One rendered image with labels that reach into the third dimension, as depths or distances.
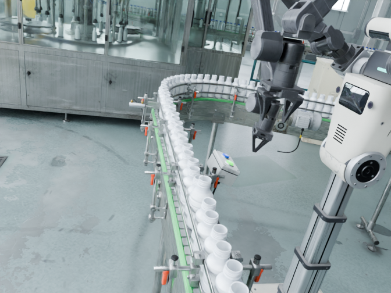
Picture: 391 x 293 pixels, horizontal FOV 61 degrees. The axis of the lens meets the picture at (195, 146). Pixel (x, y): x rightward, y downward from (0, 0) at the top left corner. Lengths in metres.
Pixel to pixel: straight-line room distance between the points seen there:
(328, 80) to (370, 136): 3.76
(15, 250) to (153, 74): 2.56
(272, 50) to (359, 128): 0.56
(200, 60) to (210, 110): 3.68
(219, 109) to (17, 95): 2.64
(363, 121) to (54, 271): 1.91
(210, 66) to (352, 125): 5.11
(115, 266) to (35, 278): 0.47
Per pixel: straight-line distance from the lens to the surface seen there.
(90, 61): 4.18
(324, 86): 5.02
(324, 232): 1.52
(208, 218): 0.85
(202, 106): 2.53
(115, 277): 2.29
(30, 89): 4.39
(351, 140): 1.31
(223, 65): 6.33
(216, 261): 0.78
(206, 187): 0.94
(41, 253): 2.48
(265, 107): 0.87
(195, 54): 6.17
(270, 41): 0.83
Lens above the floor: 1.65
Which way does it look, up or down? 23 degrees down
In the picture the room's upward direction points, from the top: 10 degrees clockwise
